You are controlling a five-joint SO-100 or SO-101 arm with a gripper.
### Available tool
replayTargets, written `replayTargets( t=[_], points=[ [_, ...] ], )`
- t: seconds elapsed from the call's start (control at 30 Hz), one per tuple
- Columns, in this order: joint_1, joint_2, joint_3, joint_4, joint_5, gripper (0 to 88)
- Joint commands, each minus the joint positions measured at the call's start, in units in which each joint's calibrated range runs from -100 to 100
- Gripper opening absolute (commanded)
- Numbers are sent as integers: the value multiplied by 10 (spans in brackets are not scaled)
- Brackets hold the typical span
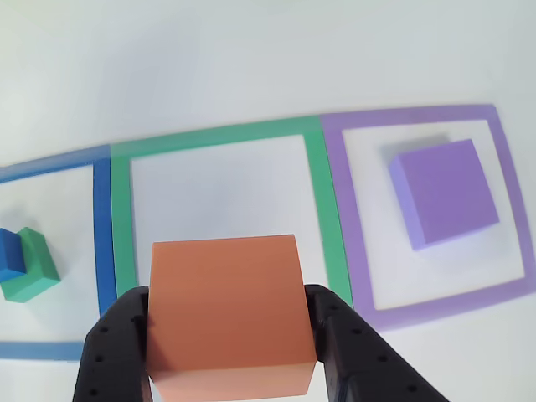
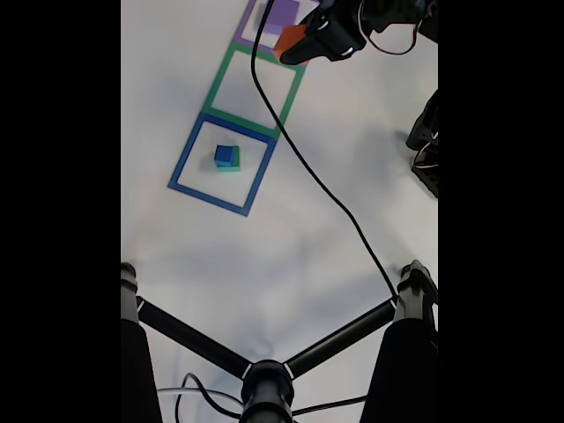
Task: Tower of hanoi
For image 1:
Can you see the green square block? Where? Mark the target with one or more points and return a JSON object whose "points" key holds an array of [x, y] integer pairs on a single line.
{"points": [[35, 268]]}

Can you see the orange square block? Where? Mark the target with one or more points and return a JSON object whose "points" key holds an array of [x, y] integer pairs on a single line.
{"points": [[226, 310]]}

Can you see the small blue cube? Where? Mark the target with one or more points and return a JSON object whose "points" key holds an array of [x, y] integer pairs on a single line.
{"points": [[10, 255]]}

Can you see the purple square block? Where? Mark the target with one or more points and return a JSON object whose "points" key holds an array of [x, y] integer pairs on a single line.
{"points": [[448, 192]]}

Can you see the blue square frame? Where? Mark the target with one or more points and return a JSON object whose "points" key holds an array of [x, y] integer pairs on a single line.
{"points": [[102, 234]]}

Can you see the green square frame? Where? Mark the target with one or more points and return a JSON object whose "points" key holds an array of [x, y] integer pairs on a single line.
{"points": [[121, 218]]}

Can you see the purple square frame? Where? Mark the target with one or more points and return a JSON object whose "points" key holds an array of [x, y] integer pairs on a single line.
{"points": [[347, 209]]}

